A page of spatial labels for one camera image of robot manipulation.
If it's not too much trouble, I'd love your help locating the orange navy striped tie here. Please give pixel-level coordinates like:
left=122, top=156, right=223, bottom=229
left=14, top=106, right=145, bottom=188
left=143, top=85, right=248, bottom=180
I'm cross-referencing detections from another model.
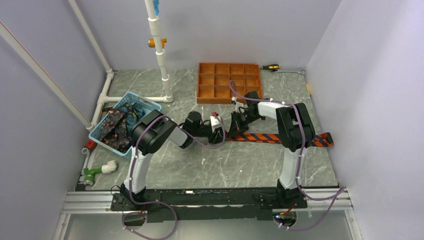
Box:
left=228, top=132, right=334, bottom=148

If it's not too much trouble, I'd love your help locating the orange black screwdriver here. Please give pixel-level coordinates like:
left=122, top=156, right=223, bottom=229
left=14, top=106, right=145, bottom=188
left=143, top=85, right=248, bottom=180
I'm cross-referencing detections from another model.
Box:
left=261, top=64, right=280, bottom=72

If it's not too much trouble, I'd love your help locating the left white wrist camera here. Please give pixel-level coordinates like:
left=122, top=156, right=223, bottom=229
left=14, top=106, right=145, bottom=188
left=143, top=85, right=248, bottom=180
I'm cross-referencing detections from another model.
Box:
left=209, top=111, right=225, bottom=132

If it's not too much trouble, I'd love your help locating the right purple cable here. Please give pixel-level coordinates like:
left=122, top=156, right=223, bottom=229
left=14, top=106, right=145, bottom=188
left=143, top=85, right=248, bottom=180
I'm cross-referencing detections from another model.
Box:
left=229, top=80, right=346, bottom=232

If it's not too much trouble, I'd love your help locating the purple cable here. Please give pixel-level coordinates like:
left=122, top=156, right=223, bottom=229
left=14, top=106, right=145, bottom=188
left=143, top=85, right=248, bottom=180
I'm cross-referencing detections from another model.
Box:
left=229, top=80, right=346, bottom=232
left=121, top=114, right=227, bottom=240

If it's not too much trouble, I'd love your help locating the white corner pipe frame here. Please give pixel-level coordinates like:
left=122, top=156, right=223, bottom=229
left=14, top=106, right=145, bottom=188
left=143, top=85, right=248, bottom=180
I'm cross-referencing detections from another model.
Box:
left=67, top=0, right=167, bottom=128

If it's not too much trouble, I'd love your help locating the silver wrench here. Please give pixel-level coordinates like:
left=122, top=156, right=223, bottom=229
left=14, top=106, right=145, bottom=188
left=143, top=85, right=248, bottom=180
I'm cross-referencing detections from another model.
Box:
left=270, top=69, right=306, bottom=75

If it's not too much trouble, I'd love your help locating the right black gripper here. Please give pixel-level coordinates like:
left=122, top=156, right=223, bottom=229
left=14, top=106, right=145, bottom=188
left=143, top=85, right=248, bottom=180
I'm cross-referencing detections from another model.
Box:
left=228, top=110, right=262, bottom=139

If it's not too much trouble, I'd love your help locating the white pvc pipe stand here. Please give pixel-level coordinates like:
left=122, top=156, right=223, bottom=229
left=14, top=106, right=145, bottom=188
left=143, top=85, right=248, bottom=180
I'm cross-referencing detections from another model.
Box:
left=144, top=0, right=174, bottom=103

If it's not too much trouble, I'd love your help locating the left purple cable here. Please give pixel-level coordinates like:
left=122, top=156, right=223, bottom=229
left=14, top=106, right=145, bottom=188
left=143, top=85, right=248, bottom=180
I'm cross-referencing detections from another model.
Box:
left=121, top=114, right=227, bottom=240

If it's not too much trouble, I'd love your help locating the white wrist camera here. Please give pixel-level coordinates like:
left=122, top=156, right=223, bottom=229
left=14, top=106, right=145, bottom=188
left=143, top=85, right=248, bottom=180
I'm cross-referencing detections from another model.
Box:
left=231, top=96, right=247, bottom=114
left=209, top=111, right=225, bottom=132

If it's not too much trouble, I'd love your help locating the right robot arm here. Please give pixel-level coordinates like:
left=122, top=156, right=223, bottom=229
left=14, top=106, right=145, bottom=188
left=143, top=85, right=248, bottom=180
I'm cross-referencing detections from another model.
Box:
left=227, top=91, right=316, bottom=208

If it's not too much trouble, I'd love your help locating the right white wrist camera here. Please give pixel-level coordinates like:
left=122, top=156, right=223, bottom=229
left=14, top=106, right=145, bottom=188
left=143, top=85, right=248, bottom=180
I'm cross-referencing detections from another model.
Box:
left=231, top=96, right=247, bottom=114

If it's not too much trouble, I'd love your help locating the white diagonal wall pipe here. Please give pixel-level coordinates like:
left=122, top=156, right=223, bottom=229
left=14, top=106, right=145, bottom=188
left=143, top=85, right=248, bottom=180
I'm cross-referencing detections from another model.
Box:
left=0, top=21, right=93, bottom=130

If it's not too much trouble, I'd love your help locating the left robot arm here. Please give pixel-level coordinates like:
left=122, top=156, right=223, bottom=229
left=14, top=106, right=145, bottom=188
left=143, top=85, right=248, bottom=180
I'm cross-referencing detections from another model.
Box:
left=120, top=110, right=227, bottom=210

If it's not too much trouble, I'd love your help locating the orange pipe clamp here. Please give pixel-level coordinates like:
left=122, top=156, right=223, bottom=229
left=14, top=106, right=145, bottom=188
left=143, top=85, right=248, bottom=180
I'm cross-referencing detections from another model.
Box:
left=147, top=38, right=168, bottom=49

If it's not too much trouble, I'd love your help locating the brown compartment tray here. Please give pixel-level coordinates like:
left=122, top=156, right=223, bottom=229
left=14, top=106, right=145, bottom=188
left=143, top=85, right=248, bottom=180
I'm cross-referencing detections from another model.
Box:
left=196, top=62, right=263, bottom=104

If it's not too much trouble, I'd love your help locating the dark patterned ties pile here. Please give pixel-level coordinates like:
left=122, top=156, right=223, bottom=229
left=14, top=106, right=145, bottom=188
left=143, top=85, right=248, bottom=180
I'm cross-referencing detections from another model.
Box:
left=99, top=102, right=145, bottom=153

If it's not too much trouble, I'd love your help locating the green white pipe fitting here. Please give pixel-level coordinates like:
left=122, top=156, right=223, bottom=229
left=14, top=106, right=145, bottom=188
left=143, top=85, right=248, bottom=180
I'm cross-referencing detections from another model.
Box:
left=82, top=160, right=117, bottom=186

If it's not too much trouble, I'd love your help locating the blue plastic basket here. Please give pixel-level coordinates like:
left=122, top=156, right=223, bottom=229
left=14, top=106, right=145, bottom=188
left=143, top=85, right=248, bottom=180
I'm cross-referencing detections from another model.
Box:
left=88, top=92, right=162, bottom=159

